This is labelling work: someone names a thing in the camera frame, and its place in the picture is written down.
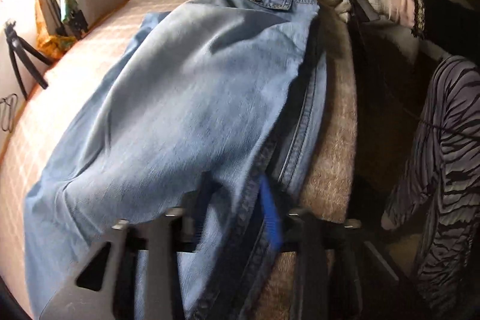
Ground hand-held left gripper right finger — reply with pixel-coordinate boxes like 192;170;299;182
259;174;376;320

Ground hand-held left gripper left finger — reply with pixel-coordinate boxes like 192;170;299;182
39;208;185;320

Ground blue denim pants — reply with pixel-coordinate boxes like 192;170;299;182
22;0;331;320

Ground person's right forearm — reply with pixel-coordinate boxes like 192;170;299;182
410;0;480;59

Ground person's striped garment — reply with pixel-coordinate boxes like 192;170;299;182
380;55;480;320

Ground beige checked blanket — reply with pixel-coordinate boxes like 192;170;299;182
0;0;355;320

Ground black mini tripod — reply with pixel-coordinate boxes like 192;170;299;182
3;19;50;100

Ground black ring light cable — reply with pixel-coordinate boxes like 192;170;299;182
0;94;18;134

